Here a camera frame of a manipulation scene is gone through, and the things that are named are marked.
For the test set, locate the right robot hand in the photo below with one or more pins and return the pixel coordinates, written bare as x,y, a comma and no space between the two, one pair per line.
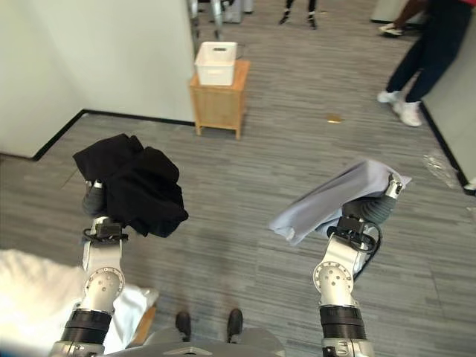
375,208

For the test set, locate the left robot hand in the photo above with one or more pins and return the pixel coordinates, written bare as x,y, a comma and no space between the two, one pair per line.
93,199

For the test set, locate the black garment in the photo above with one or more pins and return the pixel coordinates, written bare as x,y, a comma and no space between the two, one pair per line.
137,184

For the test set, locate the light blue garment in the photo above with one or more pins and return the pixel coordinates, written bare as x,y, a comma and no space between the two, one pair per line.
327,201

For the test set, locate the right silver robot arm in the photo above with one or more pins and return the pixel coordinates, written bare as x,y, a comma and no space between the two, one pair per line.
344,286

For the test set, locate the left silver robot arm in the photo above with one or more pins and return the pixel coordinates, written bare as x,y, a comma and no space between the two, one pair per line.
93,286

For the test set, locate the white bed sheet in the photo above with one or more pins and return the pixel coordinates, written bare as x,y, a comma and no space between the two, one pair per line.
33,297

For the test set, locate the white plastic laundry basket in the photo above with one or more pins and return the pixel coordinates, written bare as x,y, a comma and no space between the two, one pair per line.
216,62

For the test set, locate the clear plastic wrap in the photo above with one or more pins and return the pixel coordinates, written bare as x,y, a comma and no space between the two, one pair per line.
440,169

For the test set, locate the yellow floor scrap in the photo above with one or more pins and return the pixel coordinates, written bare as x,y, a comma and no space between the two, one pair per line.
334,118

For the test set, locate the person in dark trousers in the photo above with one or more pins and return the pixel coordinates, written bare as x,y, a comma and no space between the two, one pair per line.
420,63

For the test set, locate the left dark robot foot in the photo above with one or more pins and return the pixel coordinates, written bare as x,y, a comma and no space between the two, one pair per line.
183,324

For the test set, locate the dark robot foot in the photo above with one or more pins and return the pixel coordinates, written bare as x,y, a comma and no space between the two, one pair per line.
234,323
183,324

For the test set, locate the wooden side table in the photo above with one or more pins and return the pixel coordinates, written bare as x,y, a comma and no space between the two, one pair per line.
219,100

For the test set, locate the silver robot body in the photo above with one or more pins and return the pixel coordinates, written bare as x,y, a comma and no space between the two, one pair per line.
197,344

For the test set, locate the right dark robot foot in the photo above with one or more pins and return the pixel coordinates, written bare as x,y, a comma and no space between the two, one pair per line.
234,323

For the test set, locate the person with white sneaker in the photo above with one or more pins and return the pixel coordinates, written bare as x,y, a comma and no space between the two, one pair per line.
398,20

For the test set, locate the person in black leggings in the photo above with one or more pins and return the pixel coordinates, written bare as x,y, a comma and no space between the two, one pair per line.
297,15

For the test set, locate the wooden bed frame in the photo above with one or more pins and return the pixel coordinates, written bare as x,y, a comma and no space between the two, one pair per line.
145,324

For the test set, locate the metal frame legs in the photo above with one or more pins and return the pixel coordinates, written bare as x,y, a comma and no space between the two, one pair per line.
210,18

